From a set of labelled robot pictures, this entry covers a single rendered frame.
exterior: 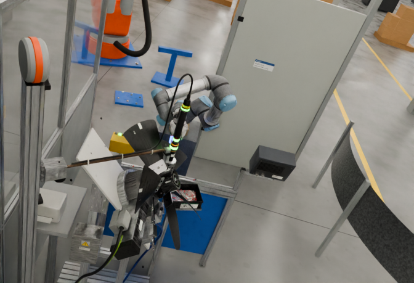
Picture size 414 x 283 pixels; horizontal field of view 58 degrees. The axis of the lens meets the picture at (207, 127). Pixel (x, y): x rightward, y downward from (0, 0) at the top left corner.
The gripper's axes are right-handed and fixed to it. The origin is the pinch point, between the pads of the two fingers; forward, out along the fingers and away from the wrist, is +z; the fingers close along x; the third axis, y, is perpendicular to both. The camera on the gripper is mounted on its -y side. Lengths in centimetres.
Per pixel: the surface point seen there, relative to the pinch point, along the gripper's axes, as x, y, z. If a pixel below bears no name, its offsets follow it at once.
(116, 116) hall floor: 58, 145, -225
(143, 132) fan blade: 17.5, 7.1, -4.3
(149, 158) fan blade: 11.0, 17.2, 3.1
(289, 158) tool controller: -79, 22, -37
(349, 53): -151, -19, -181
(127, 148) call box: 25, 43, -34
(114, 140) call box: 34, 39, -35
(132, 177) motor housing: 17.0, 29.7, 6.5
